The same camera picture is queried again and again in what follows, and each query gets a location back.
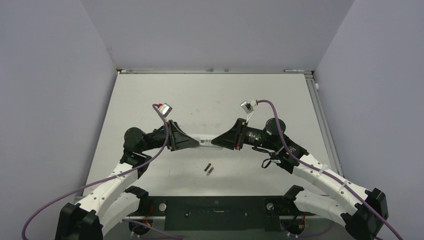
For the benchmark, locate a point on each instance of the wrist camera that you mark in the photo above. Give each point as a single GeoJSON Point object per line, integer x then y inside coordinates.
{"type": "Point", "coordinates": [164, 109]}
{"type": "Point", "coordinates": [248, 106]}

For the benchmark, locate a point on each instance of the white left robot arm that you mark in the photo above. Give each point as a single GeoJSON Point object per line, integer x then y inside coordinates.
{"type": "Point", "coordinates": [92, 217]}

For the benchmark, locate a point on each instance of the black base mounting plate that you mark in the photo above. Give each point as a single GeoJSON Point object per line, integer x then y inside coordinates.
{"type": "Point", "coordinates": [219, 213]}

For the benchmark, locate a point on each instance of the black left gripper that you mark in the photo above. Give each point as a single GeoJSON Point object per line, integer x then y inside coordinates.
{"type": "Point", "coordinates": [177, 139]}

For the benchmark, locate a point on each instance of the white remote control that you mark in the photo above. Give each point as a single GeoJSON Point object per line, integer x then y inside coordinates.
{"type": "Point", "coordinates": [205, 141]}

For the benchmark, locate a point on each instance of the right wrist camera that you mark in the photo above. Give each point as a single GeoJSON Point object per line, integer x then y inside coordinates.
{"type": "Point", "coordinates": [248, 106]}

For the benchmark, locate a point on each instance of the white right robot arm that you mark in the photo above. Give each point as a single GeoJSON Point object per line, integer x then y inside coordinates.
{"type": "Point", "coordinates": [359, 210]}

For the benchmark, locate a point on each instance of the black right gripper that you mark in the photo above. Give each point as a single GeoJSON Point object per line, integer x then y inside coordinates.
{"type": "Point", "coordinates": [233, 138]}

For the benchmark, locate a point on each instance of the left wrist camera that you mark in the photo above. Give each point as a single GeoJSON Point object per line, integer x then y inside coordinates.
{"type": "Point", "coordinates": [164, 109]}

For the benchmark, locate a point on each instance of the blue AAA battery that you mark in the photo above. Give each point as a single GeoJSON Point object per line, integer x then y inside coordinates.
{"type": "Point", "coordinates": [207, 167]}

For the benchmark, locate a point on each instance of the green AAA battery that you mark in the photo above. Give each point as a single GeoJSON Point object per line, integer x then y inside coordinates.
{"type": "Point", "coordinates": [210, 171]}

